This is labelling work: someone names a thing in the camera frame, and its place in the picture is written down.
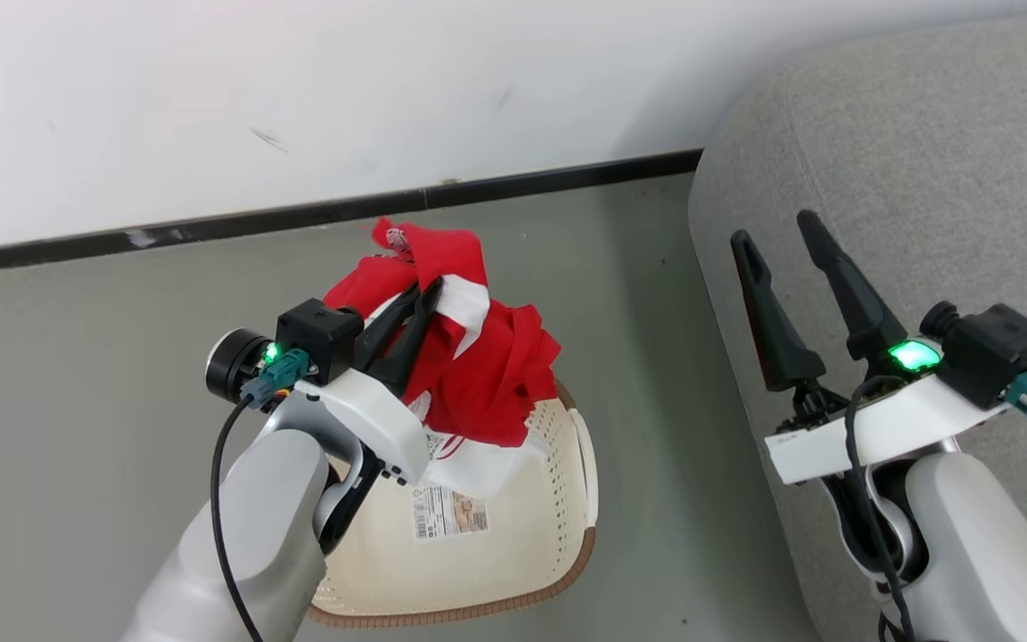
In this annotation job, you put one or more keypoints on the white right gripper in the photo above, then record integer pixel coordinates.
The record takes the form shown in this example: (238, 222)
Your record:
(906, 419)

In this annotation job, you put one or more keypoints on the grey fabric sofa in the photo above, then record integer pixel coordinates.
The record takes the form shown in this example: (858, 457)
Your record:
(906, 134)

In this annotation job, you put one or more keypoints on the printed barcode label sticker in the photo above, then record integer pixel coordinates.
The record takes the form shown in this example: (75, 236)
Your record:
(449, 514)

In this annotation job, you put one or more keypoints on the red white striped garment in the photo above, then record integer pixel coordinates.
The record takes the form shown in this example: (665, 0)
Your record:
(442, 254)

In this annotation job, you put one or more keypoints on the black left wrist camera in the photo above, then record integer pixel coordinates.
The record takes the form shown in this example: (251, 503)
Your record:
(322, 334)

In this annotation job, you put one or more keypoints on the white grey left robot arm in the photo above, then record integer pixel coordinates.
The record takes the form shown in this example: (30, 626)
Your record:
(255, 517)

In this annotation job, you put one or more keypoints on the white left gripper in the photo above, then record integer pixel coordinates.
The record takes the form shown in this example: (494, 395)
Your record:
(371, 415)

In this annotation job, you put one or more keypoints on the black wall baseboard strip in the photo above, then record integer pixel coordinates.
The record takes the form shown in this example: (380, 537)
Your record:
(299, 214)

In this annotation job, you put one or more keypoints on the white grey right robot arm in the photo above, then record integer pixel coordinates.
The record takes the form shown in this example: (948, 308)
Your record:
(986, 553)

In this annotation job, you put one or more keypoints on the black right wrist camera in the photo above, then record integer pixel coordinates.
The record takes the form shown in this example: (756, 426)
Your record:
(999, 352)

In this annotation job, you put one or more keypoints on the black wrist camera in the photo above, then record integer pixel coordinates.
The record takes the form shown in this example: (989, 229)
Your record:
(999, 352)
(322, 334)

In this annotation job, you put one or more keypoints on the cream perforated laundry basket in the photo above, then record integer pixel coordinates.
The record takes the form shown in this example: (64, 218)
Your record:
(478, 571)

